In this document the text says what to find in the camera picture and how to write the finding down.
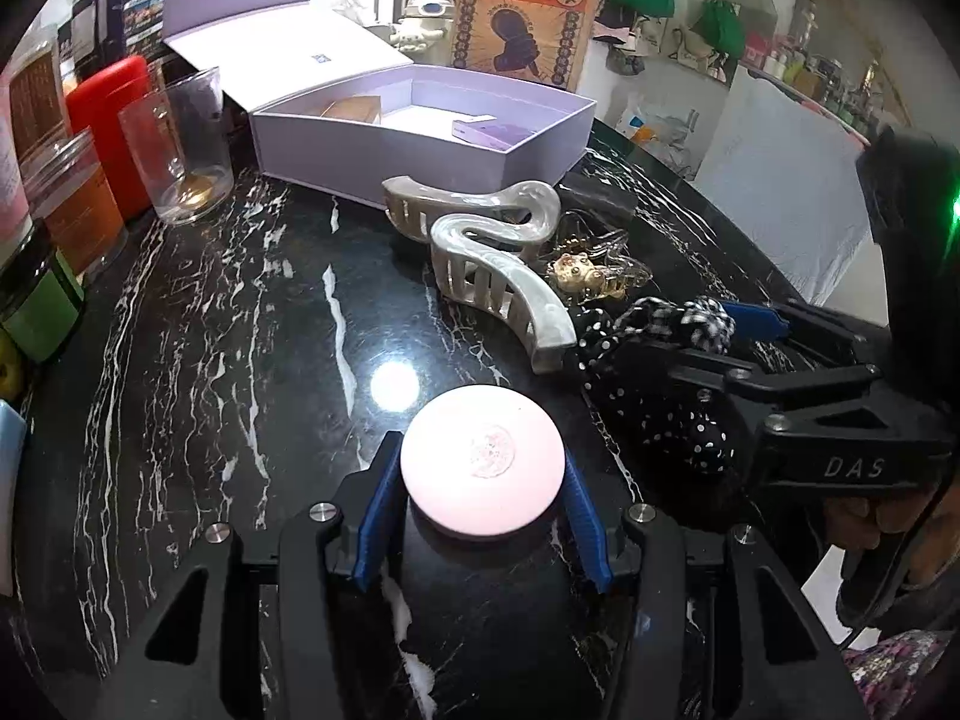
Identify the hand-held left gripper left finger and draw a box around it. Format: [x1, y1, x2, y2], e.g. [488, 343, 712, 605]
[97, 431, 406, 720]

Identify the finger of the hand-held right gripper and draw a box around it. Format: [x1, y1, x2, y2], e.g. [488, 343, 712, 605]
[716, 298, 890, 372]
[615, 337, 886, 425]

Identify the light blue item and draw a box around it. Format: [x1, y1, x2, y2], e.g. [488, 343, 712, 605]
[0, 399, 29, 595]

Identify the white cloth covered table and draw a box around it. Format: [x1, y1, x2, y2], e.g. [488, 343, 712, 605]
[690, 64, 901, 331]

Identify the brown printed paper bag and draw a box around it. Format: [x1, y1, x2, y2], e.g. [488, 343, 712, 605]
[448, 0, 605, 91]

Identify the small purple box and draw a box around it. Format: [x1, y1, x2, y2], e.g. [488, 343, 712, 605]
[452, 115, 535, 158]

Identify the dark printed package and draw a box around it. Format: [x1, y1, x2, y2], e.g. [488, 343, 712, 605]
[124, 0, 200, 65]

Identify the white astronaut figure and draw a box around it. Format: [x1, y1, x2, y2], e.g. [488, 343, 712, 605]
[371, 0, 460, 65]

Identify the pink round compact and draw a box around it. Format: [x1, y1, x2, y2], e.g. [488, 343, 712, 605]
[400, 384, 567, 539]

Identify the black white checkered hair tie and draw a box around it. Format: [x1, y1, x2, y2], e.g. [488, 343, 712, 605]
[634, 294, 737, 355]

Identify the orange label clear jar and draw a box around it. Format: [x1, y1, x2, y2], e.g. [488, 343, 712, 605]
[22, 127, 130, 278]

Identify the green label dark jar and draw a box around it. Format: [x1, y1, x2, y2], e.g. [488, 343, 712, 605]
[0, 221, 87, 365]

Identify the floral patterned clothing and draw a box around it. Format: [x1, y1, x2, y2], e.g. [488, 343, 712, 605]
[844, 628, 960, 720]

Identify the red plastic container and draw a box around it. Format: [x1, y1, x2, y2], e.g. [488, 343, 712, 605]
[66, 55, 162, 222]

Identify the white plastic bag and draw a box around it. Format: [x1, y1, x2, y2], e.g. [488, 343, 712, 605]
[611, 90, 702, 181]

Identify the black polka dot scrunchie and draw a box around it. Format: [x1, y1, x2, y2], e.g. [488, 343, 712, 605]
[562, 304, 740, 475]

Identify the person's right hand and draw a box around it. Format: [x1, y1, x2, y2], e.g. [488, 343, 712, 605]
[821, 493, 960, 593]

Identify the tall clear container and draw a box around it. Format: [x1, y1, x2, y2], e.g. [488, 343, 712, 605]
[71, 0, 128, 87]

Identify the pearl white hair claw clip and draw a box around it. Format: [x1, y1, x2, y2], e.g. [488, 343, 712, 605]
[429, 214, 578, 376]
[381, 176, 562, 245]

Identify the brown wooden block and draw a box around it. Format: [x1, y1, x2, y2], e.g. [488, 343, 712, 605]
[322, 94, 385, 127]

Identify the clear drinking glass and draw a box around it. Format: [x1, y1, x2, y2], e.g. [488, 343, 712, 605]
[116, 66, 235, 226]

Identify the brown label clear container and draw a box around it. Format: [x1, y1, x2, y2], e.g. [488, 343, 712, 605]
[0, 37, 76, 233]

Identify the clear star keychain with cat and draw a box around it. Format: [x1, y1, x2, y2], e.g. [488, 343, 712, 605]
[544, 229, 653, 308]

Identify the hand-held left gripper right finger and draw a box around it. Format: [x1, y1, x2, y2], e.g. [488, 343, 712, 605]
[561, 454, 863, 720]

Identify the lilac cardboard box with lid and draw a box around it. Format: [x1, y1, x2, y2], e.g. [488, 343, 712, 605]
[161, 0, 597, 211]

